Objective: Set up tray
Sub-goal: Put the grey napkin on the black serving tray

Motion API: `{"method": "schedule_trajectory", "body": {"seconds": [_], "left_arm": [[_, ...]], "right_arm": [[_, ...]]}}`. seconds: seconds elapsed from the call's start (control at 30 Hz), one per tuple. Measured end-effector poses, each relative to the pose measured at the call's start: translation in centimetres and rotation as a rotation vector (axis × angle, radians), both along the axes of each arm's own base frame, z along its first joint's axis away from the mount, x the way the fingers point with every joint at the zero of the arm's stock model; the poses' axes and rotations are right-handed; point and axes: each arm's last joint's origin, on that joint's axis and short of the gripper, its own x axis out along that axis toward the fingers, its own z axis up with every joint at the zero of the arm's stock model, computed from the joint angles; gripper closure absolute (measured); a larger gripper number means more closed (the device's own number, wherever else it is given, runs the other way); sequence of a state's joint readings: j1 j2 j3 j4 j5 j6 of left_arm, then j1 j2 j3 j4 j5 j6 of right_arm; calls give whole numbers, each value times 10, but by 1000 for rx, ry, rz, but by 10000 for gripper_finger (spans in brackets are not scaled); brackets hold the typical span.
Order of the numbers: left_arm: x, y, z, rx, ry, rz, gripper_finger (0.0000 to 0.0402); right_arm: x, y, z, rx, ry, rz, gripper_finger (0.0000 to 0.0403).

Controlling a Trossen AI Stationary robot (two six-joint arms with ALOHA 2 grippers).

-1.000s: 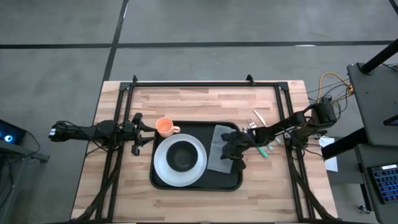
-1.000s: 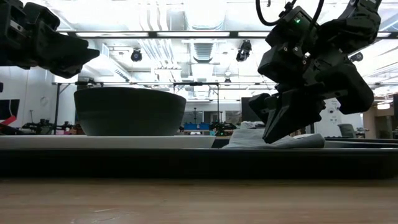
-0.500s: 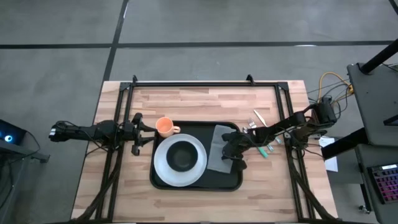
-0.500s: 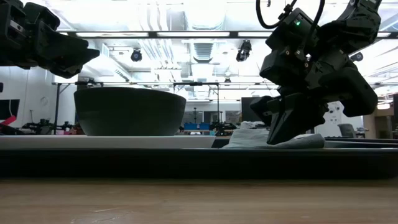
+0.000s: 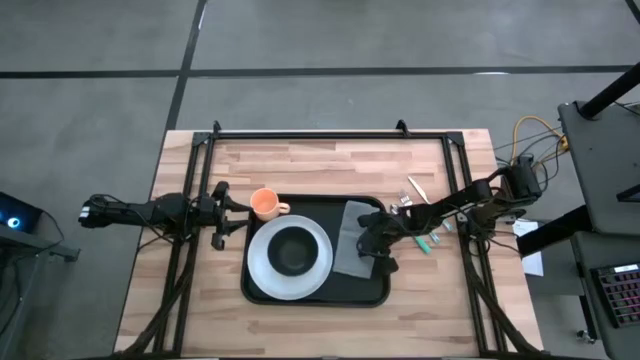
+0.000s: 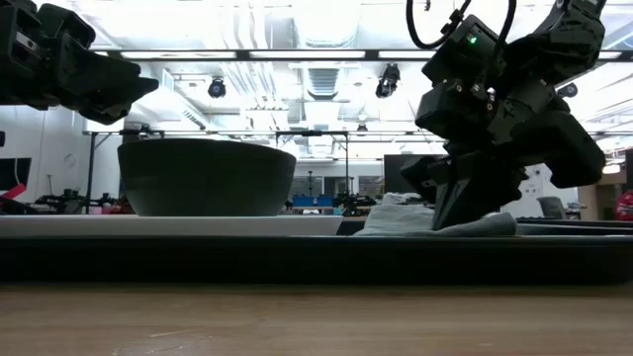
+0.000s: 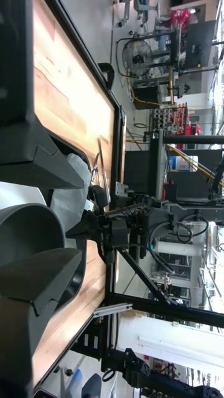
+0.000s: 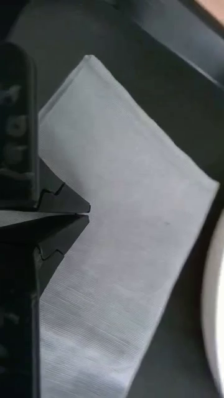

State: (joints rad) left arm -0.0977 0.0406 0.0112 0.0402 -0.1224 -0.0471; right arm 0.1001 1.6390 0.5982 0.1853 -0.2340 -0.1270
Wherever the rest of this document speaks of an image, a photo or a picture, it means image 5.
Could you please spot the dark grey equipment cart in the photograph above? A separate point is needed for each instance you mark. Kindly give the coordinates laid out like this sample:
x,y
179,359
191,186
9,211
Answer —
x,y
600,160

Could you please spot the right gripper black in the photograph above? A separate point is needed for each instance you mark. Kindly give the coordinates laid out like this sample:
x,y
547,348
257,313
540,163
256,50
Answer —
x,y
385,235

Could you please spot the grey side table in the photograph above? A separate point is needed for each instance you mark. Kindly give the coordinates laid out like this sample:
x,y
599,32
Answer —
x,y
610,250

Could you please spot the black plastic serving tray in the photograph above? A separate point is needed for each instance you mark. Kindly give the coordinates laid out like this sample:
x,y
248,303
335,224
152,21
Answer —
x,y
325,295

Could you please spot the white round plate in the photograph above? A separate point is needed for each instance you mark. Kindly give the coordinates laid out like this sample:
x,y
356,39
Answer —
x,y
260,270

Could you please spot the orange plastic mug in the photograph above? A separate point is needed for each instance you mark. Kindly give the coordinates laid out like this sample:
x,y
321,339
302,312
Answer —
x,y
265,202

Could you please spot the black caster wheel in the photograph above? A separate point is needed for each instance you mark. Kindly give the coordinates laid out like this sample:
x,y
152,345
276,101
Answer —
x,y
585,335

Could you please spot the grey napkin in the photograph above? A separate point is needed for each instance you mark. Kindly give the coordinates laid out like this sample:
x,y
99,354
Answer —
x,y
347,240

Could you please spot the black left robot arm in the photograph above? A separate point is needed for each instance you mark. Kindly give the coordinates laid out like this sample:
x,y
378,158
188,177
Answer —
x,y
150,212

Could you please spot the black cart base beam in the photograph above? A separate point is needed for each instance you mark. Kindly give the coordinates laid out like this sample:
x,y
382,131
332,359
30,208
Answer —
x,y
550,232

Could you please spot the grey metal stand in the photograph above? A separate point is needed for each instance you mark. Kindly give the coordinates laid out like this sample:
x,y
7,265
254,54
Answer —
x,y
30,242

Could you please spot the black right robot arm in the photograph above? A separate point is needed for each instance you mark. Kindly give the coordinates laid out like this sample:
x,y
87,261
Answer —
x,y
450,202

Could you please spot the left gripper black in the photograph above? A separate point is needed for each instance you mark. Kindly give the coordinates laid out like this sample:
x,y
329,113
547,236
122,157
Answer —
x,y
212,212

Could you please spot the black round bowl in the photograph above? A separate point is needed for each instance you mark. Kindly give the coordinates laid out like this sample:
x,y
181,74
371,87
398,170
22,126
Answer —
x,y
292,250

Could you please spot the white paper sheet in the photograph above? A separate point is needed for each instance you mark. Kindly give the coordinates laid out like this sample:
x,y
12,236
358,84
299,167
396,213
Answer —
x,y
532,260

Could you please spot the black aluminium rig frame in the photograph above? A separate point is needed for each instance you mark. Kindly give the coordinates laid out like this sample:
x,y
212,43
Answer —
x,y
325,135

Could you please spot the black metal pole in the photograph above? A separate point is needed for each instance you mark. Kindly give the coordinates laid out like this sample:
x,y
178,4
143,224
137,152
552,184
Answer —
x,y
610,90

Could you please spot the backlit keyboard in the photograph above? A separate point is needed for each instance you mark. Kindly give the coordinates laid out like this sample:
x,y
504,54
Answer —
x,y
620,295

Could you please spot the computer case blue light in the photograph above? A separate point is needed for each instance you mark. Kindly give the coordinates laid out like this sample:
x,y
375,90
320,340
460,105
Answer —
x,y
15,212

